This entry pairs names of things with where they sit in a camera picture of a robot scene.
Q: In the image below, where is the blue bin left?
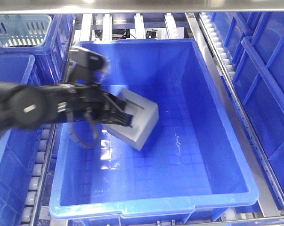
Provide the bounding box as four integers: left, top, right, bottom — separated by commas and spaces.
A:
0, 54, 42, 226

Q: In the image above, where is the gray foam cube base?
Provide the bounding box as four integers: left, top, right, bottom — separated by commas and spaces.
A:
103, 88, 159, 151

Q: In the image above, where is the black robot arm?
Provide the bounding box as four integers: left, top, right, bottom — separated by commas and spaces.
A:
0, 81, 133, 134

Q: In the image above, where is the large blue target bin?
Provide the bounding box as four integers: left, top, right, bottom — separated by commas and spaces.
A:
49, 39, 259, 225

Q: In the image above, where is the white roller conveyor track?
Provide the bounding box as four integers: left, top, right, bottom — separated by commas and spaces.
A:
21, 126, 51, 226

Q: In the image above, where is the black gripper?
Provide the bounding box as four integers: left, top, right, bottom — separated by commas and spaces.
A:
64, 82, 133, 127

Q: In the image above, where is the light blue slotted basket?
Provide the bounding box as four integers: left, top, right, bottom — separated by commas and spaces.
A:
0, 14, 52, 48

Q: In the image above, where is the blue bin far right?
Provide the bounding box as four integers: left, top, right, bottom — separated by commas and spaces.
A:
206, 11, 284, 207

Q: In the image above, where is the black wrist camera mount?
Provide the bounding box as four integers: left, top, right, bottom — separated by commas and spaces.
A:
67, 46, 109, 83

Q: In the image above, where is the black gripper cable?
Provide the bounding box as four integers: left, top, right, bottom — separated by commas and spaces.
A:
66, 110, 99, 149

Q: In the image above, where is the blue bin holding basket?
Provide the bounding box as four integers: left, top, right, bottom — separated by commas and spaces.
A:
0, 14, 75, 85

